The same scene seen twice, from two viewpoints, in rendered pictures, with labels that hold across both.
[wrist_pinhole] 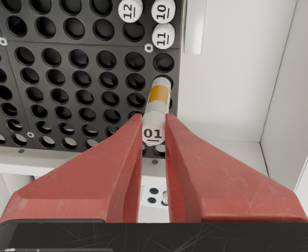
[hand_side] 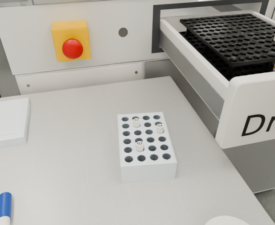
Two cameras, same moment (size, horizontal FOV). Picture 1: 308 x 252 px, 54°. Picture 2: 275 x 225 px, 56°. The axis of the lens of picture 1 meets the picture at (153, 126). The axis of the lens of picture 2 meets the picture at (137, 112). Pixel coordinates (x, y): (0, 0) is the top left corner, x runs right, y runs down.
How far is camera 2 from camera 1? 0.51 m
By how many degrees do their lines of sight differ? 63
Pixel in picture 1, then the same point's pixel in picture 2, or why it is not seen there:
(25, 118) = (215, 35)
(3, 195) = (104, 61)
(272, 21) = not seen: outside the picture
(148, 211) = (86, 137)
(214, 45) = not seen: hidden behind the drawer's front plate
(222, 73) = not seen: hidden behind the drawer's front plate
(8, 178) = (110, 68)
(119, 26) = (272, 47)
